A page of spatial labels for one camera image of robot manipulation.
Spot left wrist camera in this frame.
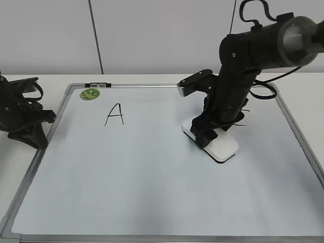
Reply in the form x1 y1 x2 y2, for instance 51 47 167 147
10 77 38 94

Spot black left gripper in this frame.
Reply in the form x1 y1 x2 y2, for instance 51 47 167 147
1 75 56 149

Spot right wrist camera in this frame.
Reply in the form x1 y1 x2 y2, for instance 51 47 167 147
177 69 218 97

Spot white whiteboard with grey frame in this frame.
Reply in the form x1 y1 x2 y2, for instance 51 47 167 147
1 84 323 242

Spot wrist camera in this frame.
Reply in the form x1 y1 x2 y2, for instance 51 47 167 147
177 69 218 97
10 77 38 94

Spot white whiteboard eraser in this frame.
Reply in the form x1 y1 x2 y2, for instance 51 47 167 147
181 117 239 164

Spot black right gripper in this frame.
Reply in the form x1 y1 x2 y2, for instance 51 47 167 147
190 63 261 149

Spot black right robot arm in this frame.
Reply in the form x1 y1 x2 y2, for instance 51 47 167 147
190 16 323 149

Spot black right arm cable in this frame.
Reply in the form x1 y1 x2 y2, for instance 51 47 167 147
239 0 279 28

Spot round green magnet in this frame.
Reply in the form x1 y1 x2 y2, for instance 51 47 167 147
79 88 100 101

